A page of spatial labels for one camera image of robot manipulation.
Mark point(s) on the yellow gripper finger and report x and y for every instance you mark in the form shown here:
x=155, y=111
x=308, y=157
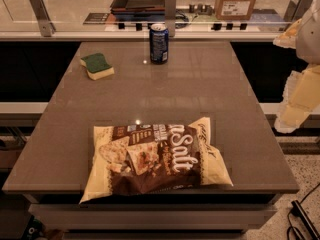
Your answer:
x=301, y=96
x=288, y=38

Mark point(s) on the green and yellow sponge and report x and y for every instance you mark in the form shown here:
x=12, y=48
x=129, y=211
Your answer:
x=96, y=66

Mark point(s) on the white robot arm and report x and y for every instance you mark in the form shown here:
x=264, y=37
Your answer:
x=308, y=35

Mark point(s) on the cardboard box with label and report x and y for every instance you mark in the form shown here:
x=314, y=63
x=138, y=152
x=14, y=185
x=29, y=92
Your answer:
x=234, y=9

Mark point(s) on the blue soda can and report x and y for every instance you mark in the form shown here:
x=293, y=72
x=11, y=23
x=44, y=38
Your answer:
x=158, y=40

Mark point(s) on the brown and yellow chip bag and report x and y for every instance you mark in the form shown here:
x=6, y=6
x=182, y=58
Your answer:
x=139, y=159

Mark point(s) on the black power strip with cable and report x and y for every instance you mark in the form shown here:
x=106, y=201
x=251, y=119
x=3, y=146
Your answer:
x=297, y=210

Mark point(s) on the middle metal glass bracket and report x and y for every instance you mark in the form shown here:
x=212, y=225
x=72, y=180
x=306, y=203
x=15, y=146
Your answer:
x=170, y=13

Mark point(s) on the left metal glass bracket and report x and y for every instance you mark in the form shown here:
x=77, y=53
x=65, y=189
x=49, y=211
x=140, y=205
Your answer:
x=45, y=24

